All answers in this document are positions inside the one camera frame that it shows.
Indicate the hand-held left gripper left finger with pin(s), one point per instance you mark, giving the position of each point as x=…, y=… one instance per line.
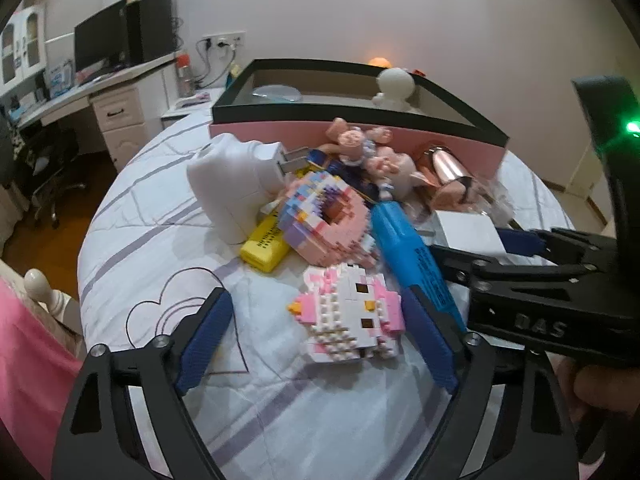
x=205, y=345

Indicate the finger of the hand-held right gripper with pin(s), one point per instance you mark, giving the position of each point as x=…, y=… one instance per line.
x=520, y=241
x=460, y=265

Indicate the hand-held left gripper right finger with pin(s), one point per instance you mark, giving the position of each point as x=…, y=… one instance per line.
x=430, y=340

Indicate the small white box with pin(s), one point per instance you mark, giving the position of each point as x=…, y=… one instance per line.
x=465, y=232

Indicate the clear plastic bag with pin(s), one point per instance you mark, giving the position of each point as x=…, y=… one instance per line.
x=492, y=200

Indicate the blue highlighter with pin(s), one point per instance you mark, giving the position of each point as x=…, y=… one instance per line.
x=410, y=255

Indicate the pink white block figure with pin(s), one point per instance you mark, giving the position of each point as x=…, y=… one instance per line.
x=345, y=320

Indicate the rose gold cup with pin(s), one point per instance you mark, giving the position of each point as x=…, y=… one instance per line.
x=447, y=167

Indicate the yellow highlighter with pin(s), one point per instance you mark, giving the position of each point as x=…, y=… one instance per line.
x=262, y=250

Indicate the pink pig doll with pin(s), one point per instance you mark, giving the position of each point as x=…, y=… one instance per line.
x=385, y=162

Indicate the pink donut block model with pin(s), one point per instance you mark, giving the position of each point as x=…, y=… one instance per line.
x=310, y=235

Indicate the shiny blue snack packet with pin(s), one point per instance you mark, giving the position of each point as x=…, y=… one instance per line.
x=322, y=160

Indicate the pink box with dark rim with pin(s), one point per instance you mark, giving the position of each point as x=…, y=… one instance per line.
x=300, y=132

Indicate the person's right hand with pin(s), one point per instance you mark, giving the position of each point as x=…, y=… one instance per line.
x=600, y=385

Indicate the white bedpost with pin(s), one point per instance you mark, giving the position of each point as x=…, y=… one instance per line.
x=42, y=287

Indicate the pink blanket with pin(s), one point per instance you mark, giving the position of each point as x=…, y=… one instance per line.
x=30, y=370

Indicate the white round figure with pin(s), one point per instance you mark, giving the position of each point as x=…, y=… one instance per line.
x=395, y=85

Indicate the orange octopus plush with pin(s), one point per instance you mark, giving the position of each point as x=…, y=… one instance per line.
x=380, y=61

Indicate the white nightstand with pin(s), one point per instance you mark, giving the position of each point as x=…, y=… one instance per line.
x=175, y=115

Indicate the black office chair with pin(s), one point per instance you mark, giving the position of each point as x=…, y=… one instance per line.
x=50, y=160

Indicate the pink packet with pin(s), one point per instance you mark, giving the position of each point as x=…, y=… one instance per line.
x=196, y=99

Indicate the clear blue plastic bowl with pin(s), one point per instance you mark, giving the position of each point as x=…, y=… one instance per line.
x=277, y=92

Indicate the white desk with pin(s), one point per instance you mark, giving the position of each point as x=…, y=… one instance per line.
x=120, y=105

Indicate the clear bottle with red cap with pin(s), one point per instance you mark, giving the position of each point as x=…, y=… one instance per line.
x=184, y=77

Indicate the blue snack bag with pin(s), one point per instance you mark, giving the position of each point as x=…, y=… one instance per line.
x=233, y=74

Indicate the blue box on desk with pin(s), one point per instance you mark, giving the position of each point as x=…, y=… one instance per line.
x=60, y=79

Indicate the black computer tower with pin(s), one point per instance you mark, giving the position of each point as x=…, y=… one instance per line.
x=150, y=30

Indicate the black monitor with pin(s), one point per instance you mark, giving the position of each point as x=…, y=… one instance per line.
x=100, y=35

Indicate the white wall socket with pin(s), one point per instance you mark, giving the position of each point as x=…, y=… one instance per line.
x=225, y=40

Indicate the white wall cabinet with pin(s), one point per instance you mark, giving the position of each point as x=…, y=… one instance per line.
x=20, y=45

